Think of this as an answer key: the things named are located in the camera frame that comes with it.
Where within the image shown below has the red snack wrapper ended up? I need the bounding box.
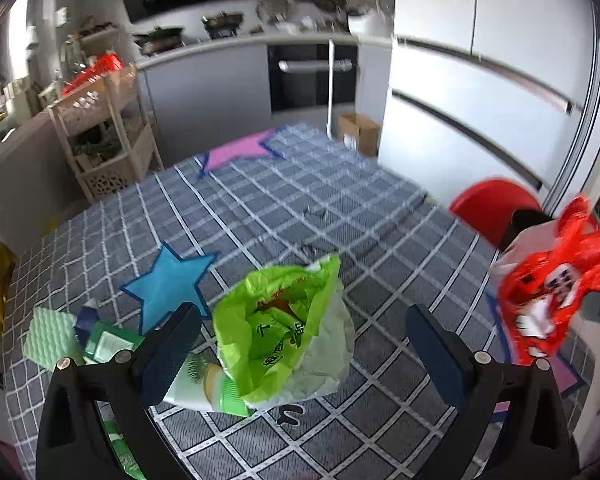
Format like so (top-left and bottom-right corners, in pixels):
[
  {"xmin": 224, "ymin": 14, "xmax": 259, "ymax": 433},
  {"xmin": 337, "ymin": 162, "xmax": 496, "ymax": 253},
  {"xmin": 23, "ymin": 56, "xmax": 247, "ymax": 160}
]
[{"xmin": 490, "ymin": 195, "xmax": 600, "ymax": 365}]

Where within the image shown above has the green plastic snack bag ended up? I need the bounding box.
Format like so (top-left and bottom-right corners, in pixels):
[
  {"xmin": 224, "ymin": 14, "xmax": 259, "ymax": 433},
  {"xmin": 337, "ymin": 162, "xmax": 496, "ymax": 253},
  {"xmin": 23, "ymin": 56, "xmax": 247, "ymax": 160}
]
[{"xmin": 212, "ymin": 254, "xmax": 355, "ymax": 410}]

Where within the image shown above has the red trash bin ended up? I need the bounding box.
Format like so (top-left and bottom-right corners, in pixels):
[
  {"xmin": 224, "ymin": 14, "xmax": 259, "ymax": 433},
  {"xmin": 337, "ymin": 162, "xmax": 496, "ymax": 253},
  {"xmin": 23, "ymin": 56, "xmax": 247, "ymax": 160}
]
[{"xmin": 449, "ymin": 178, "xmax": 552, "ymax": 252}]

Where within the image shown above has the grey kitchen counter cabinet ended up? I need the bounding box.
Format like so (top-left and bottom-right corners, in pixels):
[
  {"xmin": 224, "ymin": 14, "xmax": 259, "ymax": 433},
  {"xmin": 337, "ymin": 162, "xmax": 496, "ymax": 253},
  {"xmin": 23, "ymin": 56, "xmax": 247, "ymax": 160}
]
[{"xmin": 137, "ymin": 32, "xmax": 391, "ymax": 166}]

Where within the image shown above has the green white food pouch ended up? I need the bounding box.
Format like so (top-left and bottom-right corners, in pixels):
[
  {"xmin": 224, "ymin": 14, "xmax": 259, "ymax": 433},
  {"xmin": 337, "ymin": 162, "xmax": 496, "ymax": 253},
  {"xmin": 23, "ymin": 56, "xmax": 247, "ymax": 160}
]
[{"xmin": 163, "ymin": 352, "xmax": 252, "ymax": 417}]

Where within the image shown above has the green white small packet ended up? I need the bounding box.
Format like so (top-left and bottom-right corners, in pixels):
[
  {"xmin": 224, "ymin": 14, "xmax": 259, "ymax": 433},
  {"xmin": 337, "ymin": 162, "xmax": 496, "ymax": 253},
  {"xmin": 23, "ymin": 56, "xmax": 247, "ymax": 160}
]
[{"xmin": 83, "ymin": 321, "xmax": 144, "ymax": 364}]

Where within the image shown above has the green foam sheet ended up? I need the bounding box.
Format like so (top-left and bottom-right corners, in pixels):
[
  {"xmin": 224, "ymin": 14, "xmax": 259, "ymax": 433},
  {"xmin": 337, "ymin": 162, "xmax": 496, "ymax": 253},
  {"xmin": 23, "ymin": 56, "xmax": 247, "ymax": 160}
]
[{"xmin": 22, "ymin": 307, "xmax": 84, "ymax": 372}]

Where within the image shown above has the grey checked tablecloth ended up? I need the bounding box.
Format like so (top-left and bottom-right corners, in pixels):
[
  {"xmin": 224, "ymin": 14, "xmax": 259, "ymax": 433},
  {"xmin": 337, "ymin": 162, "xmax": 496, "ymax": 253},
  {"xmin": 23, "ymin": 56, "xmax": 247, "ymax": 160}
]
[{"xmin": 0, "ymin": 121, "xmax": 586, "ymax": 480}]

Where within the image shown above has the beige plastic storage rack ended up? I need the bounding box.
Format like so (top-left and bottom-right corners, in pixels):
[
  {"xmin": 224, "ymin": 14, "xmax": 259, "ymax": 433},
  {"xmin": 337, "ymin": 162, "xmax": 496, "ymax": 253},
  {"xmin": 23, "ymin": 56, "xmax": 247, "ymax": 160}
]
[{"xmin": 47, "ymin": 65, "xmax": 164, "ymax": 204}]

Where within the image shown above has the white refrigerator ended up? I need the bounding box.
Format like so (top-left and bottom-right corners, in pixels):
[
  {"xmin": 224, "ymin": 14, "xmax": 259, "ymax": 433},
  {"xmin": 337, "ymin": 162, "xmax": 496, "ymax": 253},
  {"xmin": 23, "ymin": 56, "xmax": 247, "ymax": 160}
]
[{"xmin": 379, "ymin": 0, "xmax": 600, "ymax": 214}]

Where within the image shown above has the brown cardboard box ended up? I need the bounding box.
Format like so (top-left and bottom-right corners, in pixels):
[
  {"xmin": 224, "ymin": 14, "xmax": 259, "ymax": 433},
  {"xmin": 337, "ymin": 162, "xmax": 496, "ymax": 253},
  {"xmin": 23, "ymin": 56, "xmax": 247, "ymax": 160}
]
[{"xmin": 337, "ymin": 114, "xmax": 381, "ymax": 157}]

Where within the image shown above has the black built-in oven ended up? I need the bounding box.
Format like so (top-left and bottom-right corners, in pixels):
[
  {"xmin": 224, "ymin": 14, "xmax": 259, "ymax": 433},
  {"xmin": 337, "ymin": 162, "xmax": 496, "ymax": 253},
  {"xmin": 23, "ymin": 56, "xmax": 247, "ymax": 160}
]
[{"xmin": 266, "ymin": 41, "xmax": 360, "ymax": 115}]

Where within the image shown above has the white stick vacuum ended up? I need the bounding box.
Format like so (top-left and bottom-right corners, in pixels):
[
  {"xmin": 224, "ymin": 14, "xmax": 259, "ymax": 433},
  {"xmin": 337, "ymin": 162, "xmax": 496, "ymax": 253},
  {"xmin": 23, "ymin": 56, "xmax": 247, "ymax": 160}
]
[{"xmin": 277, "ymin": 39, "xmax": 356, "ymax": 137}]

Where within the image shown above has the black wok on stove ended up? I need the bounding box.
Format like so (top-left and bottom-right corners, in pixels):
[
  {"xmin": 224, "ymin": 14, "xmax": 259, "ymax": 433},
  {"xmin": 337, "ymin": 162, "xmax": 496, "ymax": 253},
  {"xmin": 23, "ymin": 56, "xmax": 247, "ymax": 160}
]
[{"xmin": 133, "ymin": 26, "xmax": 184, "ymax": 56}]

